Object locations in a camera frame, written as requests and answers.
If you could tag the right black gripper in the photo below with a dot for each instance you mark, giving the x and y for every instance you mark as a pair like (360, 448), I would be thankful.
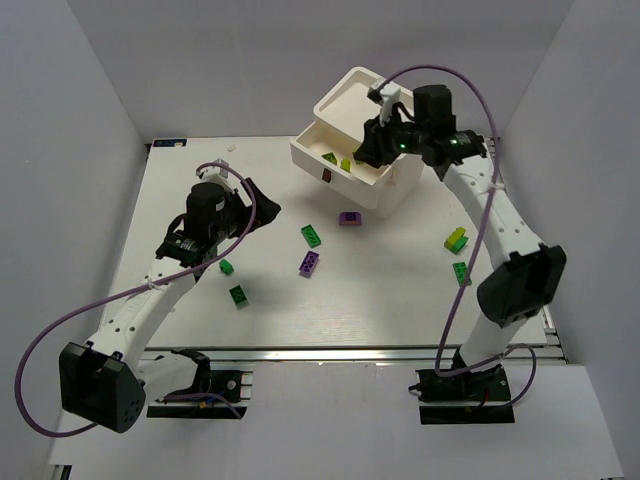
(379, 138)

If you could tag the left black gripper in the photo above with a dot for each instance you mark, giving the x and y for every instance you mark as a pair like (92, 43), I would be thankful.
(245, 204)

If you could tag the lime small lego brick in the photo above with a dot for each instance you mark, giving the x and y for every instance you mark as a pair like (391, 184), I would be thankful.
(345, 165)

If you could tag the lime sloped lego brick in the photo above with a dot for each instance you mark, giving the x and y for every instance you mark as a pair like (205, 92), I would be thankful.
(330, 157)

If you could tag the small green lego brick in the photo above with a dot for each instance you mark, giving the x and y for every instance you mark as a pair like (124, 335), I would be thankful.
(226, 267)

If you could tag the lime lego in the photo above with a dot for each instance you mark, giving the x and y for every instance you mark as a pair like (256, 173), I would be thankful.
(458, 233)

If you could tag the green sloped lego brick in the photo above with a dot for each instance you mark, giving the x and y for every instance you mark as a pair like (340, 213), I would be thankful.
(459, 244)

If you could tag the green 2x3 lego brick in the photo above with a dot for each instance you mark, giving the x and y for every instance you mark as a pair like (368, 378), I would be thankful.
(460, 271)

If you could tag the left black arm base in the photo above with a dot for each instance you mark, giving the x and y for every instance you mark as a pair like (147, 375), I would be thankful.
(182, 384)

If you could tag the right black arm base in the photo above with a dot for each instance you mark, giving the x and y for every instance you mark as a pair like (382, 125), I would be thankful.
(468, 399)

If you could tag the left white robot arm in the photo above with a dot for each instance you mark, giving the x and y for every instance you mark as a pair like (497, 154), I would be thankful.
(103, 380)

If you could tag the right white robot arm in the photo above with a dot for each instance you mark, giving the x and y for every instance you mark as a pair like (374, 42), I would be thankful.
(526, 272)

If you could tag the green long lego brick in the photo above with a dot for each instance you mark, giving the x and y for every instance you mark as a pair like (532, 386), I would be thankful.
(310, 235)

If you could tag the purple long lego brick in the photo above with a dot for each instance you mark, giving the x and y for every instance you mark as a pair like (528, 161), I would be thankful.
(308, 264)

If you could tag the purple sloped lego brick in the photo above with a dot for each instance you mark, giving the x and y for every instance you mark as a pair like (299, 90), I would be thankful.
(350, 218)

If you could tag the green 2x2 lego brick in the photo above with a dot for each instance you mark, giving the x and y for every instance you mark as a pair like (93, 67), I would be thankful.
(238, 296)

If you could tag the blue label sticker left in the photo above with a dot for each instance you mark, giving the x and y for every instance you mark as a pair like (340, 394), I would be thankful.
(169, 143)

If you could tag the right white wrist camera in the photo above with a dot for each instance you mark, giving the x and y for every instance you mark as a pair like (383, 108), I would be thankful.
(385, 94)

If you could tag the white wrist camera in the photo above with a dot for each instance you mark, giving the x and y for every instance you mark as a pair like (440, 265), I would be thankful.
(215, 173)
(385, 94)

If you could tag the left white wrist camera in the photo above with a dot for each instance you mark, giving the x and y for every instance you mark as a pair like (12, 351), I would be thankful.
(215, 173)

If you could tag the aluminium rail front edge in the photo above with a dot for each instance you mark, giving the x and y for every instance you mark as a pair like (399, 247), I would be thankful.
(544, 353)

